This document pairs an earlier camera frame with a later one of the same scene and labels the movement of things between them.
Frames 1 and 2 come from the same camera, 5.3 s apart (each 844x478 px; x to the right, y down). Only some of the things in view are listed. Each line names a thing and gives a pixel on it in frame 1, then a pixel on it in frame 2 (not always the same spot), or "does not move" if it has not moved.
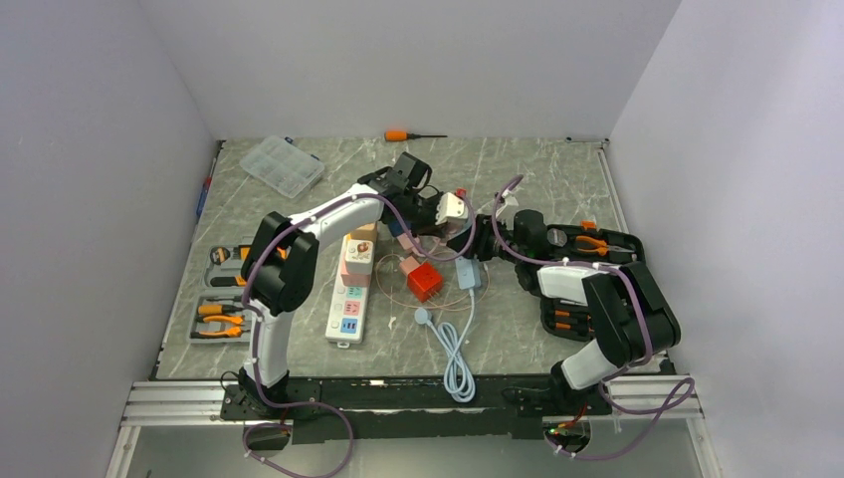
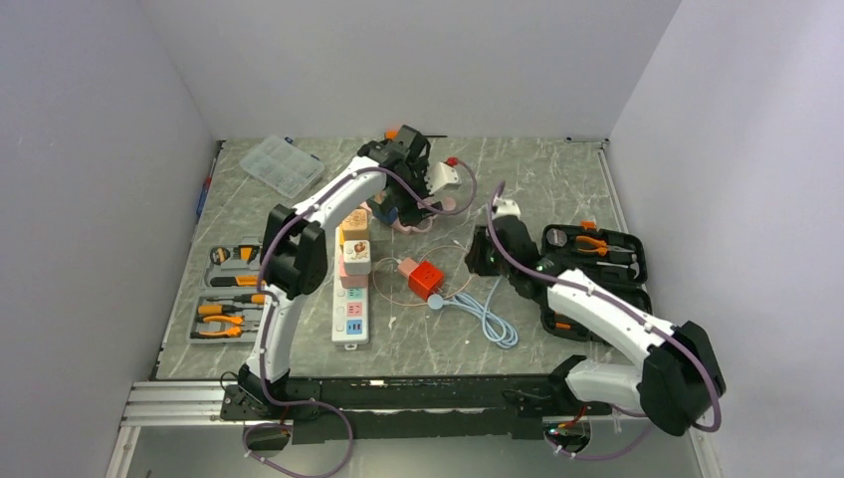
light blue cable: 458,380 to 495,328
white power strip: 349,313 does not move
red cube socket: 423,281 does not move
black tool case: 585,242 does not move
